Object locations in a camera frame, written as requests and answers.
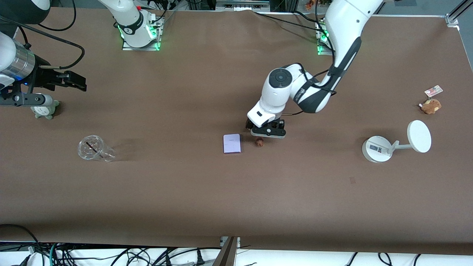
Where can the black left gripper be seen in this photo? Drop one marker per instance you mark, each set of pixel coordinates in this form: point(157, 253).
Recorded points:
point(248, 124)

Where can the brown lion statue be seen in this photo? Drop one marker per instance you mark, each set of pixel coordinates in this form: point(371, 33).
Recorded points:
point(259, 142)

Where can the white round desk lamp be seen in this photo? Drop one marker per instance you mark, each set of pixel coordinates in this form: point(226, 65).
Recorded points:
point(419, 136)

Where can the silver frame rail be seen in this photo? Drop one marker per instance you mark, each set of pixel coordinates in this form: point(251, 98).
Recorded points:
point(242, 4)

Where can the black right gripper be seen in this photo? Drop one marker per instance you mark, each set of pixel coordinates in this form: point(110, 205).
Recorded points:
point(41, 78)

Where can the aluminium frame profile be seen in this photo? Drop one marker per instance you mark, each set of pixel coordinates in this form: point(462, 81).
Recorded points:
point(456, 14)

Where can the dark thin straw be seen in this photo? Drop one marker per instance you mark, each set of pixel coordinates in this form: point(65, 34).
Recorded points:
point(91, 146)

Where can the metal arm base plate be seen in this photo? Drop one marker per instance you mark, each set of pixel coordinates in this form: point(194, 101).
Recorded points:
point(320, 51)
point(159, 37)

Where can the white metal bracket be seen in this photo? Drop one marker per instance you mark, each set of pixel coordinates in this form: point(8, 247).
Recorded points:
point(223, 242)

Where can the grey totoro plush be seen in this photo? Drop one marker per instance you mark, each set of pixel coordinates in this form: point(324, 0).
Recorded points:
point(46, 112)

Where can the brown table cover sheet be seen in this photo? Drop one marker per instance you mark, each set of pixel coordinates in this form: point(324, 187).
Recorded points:
point(184, 92)

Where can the clear plastic lidded cup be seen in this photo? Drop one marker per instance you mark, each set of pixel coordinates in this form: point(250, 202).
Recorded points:
point(105, 153)

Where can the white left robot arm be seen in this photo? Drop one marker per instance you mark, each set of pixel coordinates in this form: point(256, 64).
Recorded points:
point(343, 22)

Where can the orange toy figure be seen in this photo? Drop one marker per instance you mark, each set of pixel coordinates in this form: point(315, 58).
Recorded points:
point(309, 4)

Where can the brown metal table post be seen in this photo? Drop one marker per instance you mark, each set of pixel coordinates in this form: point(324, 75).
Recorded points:
point(226, 255)

